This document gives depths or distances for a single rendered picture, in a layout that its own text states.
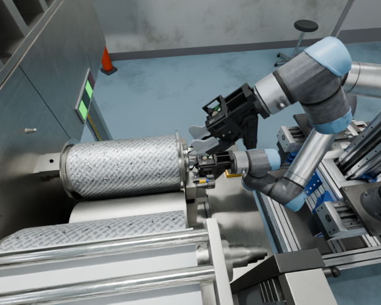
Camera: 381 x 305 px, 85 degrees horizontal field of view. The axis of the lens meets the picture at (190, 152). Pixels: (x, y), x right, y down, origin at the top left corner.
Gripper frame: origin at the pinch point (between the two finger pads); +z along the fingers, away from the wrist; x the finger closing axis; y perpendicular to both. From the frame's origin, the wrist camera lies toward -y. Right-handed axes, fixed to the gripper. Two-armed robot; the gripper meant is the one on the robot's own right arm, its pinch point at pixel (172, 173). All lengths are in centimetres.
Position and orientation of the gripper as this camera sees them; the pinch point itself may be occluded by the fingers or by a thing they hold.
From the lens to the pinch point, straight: 69.5
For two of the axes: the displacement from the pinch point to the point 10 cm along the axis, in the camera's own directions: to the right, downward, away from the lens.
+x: 1.2, 7.9, -6.0
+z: -9.9, 1.0, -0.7
